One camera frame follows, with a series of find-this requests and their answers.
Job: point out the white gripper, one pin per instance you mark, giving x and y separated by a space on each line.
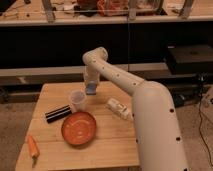
91 76

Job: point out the white ceramic cup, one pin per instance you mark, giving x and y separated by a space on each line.
78 99

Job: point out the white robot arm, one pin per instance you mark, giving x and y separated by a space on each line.
158 136

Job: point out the white plastic bottle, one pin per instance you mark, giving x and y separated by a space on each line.
119 109

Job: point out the black white striped block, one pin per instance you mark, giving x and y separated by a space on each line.
58 114

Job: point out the orange bowl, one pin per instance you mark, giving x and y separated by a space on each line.
79 128

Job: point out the wooden table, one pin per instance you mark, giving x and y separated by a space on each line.
95 138

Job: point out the orange object on bench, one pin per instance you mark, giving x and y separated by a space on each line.
112 7

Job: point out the orange carrot toy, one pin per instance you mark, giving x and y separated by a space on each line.
33 149

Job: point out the black box on shelf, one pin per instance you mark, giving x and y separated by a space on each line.
190 59

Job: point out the long workbench shelf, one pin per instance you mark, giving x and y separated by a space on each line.
34 15

